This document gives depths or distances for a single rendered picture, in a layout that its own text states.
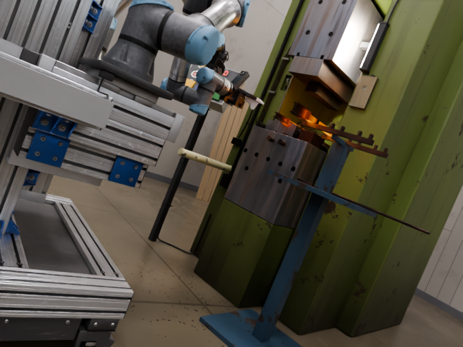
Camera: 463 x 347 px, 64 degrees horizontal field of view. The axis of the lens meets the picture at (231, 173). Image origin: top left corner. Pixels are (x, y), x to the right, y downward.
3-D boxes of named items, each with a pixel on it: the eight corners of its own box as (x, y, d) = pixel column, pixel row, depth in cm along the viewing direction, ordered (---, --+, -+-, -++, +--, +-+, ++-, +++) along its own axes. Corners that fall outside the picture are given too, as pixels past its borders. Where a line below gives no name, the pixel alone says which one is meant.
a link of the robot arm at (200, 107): (182, 108, 163) (191, 85, 162) (206, 118, 162) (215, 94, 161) (178, 105, 155) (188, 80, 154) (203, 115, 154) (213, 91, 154)
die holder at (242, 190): (273, 224, 186) (307, 142, 183) (223, 197, 211) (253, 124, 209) (323, 235, 227) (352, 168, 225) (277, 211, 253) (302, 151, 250)
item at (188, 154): (180, 157, 204) (184, 148, 204) (175, 154, 208) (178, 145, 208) (231, 174, 237) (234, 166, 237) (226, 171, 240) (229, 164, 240)
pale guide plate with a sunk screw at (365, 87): (364, 108, 187) (377, 77, 186) (348, 105, 193) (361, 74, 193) (365, 109, 189) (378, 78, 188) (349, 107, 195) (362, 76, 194)
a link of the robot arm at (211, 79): (191, 82, 156) (198, 63, 156) (209, 92, 164) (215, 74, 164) (202, 85, 151) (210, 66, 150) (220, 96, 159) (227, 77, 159)
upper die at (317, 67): (317, 76, 196) (324, 59, 195) (288, 71, 209) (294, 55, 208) (348, 104, 227) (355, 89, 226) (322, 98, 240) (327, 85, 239)
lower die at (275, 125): (291, 138, 197) (297, 123, 197) (264, 129, 211) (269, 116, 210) (326, 158, 229) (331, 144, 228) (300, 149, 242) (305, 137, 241)
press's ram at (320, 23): (346, 62, 186) (378, -14, 184) (287, 54, 212) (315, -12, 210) (375, 93, 217) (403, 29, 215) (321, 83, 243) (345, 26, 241)
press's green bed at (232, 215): (238, 308, 188) (273, 224, 186) (193, 271, 214) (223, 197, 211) (293, 303, 230) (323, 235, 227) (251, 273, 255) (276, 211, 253)
